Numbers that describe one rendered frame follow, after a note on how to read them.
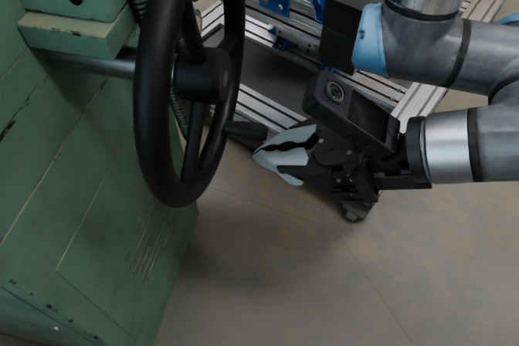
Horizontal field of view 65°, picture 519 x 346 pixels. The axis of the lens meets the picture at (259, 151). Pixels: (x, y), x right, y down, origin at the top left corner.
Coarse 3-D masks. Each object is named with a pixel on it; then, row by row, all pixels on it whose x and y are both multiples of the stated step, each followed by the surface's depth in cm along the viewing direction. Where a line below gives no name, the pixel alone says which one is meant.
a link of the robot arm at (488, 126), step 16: (496, 96) 40; (512, 96) 38; (480, 112) 38; (496, 112) 38; (512, 112) 37; (480, 128) 37; (496, 128) 37; (512, 128) 36; (480, 144) 37; (496, 144) 36; (512, 144) 36; (480, 160) 37; (496, 160) 37; (512, 160) 36; (480, 176) 39; (496, 176) 38; (512, 176) 37
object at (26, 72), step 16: (32, 48) 42; (16, 64) 41; (32, 64) 43; (48, 64) 45; (0, 80) 39; (16, 80) 41; (32, 80) 43; (0, 96) 39; (16, 96) 41; (0, 112) 40; (16, 112) 42; (0, 128) 40
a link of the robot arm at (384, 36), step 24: (384, 0) 42; (408, 0) 39; (432, 0) 38; (456, 0) 39; (360, 24) 43; (384, 24) 42; (408, 24) 40; (432, 24) 40; (456, 24) 42; (360, 48) 43; (384, 48) 42; (408, 48) 42; (432, 48) 41; (456, 48) 41; (384, 72) 44; (408, 72) 44; (432, 72) 43; (456, 72) 42
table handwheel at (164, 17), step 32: (160, 0) 30; (224, 0) 50; (160, 32) 30; (192, 32) 37; (224, 32) 54; (64, 64) 45; (96, 64) 44; (128, 64) 43; (160, 64) 30; (192, 64) 41; (224, 64) 42; (160, 96) 31; (192, 96) 42; (224, 96) 44; (160, 128) 32; (192, 128) 44; (160, 160) 33; (192, 160) 44; (160, 192) 36; (192, 192) 43
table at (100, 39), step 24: (0, 0) 37; (0, 24) 38; (24, 24) 39; (48, 24) 39; (72, 24) 39; (96, 24) 39; (120, 24) 41; (0, 48) 38; (24, 48) 41; (48, 48) 41; (72, 48) 40; (96, 48) 40; (120, 48) 42; (0, 72) 39
